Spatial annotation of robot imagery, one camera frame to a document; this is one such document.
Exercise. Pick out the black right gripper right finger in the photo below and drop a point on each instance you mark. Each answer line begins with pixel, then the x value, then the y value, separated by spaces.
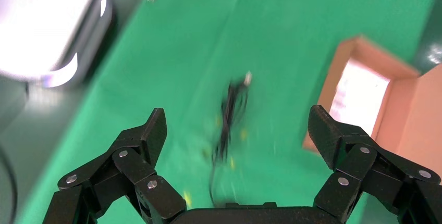
pixel 359 167

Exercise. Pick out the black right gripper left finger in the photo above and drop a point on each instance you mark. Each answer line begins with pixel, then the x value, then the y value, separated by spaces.
pixel 136 167

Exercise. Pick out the brown cardboard box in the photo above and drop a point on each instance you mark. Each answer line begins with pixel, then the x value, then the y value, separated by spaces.
pixel 407 112

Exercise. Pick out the white printed paper sheet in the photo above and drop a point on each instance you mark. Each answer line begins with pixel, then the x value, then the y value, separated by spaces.
pixel 361 94

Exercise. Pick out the white rounded robot chassis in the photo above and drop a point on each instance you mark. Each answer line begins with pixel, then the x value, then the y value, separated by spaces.
pixel 38 25

